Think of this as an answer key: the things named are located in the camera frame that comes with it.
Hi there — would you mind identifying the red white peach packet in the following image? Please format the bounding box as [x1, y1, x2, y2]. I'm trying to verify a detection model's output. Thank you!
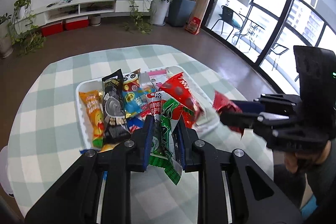
[213, 90, 244, 138]

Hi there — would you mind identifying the small grey round pot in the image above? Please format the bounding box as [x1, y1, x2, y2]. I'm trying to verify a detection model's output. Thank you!
[90, 14, 101, 27]

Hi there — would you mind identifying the white plastic tray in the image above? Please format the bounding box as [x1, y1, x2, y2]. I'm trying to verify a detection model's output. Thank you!
[75, 65, 213, 149]

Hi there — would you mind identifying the pink cartoon snack packet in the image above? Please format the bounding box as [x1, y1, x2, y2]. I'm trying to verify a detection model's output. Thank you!
[147, 69, 173, 90]

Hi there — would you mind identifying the left potted green plant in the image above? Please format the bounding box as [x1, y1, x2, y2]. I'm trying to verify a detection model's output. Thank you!
[1, 0, 46, 59]

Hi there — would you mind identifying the black sesame snack packet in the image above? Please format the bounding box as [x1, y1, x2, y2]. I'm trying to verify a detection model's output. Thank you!
[102, 69, 131, 145]

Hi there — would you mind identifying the blue yellow cake packet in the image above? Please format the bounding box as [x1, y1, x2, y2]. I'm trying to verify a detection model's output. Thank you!
[80, 117, 145, 180]

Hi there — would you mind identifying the person's right hand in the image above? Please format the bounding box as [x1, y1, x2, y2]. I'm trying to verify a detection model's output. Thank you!
[284, 140, 331, 173]

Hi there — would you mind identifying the white tall plant pot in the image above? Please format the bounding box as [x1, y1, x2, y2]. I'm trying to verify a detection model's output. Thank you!
[150, 0, 170, 26]

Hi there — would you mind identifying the white wrapped snack in tray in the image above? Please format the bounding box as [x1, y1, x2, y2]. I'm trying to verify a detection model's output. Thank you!
[193, 96, 220, 136]

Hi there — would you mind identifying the red gift box on floor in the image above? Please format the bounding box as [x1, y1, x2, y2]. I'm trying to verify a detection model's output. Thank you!
[185, 16, 202, 35]

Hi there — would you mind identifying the red storage box right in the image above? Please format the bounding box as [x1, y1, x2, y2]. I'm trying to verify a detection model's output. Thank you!
[64, 16, 89, 31]

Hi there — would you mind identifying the green red snack packet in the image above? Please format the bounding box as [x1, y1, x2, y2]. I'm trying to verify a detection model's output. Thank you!
[146, 91, 194, 185]

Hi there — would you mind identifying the red storage box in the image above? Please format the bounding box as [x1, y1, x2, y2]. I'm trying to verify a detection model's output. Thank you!
[41, 22, 64, 37]
[64, 16, 89, 31]

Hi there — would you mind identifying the checkered green white tablecloth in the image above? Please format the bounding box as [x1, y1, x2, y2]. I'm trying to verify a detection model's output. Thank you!
[4, 44, 275, 224]

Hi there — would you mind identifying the gold foil snack packet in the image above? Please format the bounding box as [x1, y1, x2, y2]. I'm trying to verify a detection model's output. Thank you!
[101, 144, 116, 152]

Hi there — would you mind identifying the trailing green plant on cabinet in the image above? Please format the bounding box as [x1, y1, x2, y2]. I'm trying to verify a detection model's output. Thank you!
[123, 0, 152, 34]

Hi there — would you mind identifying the red storage box left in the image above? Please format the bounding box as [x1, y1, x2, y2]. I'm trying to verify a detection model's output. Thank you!
[41, 22, 64, 37]

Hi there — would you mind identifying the red chocolate snack bag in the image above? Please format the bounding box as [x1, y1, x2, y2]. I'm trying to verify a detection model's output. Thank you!
[159, 72, 203, 128]

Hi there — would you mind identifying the balcony glass table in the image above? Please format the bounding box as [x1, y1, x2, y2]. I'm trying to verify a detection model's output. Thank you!
[232, 14, 265, 53]

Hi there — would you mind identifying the white tv cabinet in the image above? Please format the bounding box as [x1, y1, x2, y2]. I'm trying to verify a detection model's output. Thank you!
[15, 0, 153, 28]

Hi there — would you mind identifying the dark grey plant pot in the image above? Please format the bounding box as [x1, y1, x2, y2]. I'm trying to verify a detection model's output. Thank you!
[167, 0, 196, 27]

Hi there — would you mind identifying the orange yellow snack packet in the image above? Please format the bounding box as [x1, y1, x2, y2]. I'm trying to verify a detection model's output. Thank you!
[79, 90, 105, 148]

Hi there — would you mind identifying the blue cartoon snack bag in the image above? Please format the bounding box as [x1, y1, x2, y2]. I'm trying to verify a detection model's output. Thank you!
[122, 69, 147, 119]

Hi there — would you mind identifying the black balcony chair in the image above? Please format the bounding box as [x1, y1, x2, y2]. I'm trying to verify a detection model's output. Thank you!
[211, 5, 244, 38]

